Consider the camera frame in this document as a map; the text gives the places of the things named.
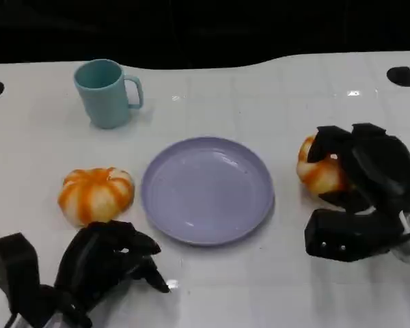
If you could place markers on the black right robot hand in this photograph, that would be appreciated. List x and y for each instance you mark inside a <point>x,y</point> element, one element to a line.
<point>379,164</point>

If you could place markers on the lilac plate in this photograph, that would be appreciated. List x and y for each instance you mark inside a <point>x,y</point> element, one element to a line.
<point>205,191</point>

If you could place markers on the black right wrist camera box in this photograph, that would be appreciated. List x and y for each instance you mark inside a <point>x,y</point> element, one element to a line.
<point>345,232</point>

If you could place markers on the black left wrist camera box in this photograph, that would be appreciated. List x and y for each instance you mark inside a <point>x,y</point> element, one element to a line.
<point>13,266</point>

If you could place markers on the orange and white bread roll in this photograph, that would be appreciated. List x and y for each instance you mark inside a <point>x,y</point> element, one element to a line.
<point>95,194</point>
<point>323,174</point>

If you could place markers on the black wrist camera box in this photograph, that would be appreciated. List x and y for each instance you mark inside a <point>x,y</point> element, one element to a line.
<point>13,266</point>
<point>345,232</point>

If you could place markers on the pale green mug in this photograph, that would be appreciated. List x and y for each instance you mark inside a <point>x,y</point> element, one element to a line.
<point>102,104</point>

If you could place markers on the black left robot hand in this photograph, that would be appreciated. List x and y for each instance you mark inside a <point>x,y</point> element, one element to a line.
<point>89,259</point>

